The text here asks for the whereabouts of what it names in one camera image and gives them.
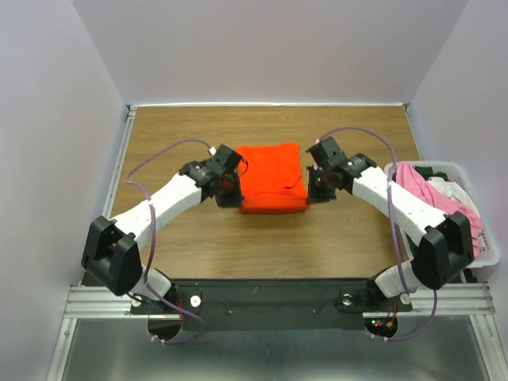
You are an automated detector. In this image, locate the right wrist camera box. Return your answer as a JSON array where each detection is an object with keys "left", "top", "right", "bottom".
[{"left": 306, "top": 137, "right": 347, "bottom": 171}]

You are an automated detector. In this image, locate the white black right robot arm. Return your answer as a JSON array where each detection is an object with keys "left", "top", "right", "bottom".
[{"left": 308, "top": 152, "right": 474, "bottom": 310}]

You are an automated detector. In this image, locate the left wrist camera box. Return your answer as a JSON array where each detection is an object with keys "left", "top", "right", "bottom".
[{"left": 206, "top": 144, "right": 244, "bottom": 175}]

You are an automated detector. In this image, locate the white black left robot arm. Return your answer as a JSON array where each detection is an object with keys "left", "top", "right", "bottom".
[{"left": 81, "top": 159, "right": 241, "bottom": 313}]

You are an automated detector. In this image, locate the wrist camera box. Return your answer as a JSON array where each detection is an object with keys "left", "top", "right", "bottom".
[
  {"left": 206, "top": 144, "right": 244, "bottom": 175},
  {"left": 306, "top": 137, "right": 347, "bottom": 171}
]

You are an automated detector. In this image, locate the white garment in basket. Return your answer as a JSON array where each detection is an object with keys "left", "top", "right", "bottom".
[{"left": 427, "top": 177, "right": 479, "bottom": 214}]

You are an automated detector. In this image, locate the dark green garment in basket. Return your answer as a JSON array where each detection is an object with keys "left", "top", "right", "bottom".
[{"left": 414, "top": 166, "right": 448, "bottom": 181}]

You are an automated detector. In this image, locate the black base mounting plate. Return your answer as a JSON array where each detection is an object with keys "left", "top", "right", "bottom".
[{"left": 130, "top": 278, "right": 414, "bottom": 341}]

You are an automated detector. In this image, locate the pink t shirt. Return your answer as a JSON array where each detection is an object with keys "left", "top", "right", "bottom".
[{"left": 395, "top": 163, "right": 483, "bottom": 256}]

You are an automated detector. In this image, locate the orange t shirt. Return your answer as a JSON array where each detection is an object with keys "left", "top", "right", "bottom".
[{"left": 236, "top": 142, "right": 309, "bottom": 214}]

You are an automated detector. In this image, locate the white perforated laundry basket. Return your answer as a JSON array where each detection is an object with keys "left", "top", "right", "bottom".
[{"left": 394, "top": 160, "right": 500, "bottom": 268}]

